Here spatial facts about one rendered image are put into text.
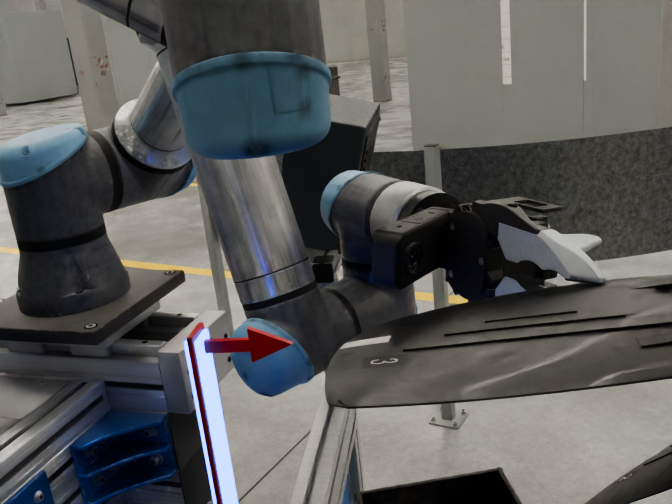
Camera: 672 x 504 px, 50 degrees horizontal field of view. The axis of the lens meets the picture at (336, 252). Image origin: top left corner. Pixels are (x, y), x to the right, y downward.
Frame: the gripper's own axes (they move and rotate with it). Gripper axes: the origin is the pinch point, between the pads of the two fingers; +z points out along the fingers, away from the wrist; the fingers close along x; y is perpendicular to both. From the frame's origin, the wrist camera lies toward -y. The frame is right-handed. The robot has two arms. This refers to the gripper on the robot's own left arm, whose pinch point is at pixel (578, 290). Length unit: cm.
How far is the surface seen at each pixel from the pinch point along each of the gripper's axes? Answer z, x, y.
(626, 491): -2.2, 20.3, 10.3
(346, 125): -53, -6, 13
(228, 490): -8.9, 13.1, -22.5
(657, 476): 0.0, 17.8, 10.9
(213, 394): -9.2, 5.9, -23.0
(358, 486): -50, 48, 12
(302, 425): -177, 112, 65
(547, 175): -128, 21, 127
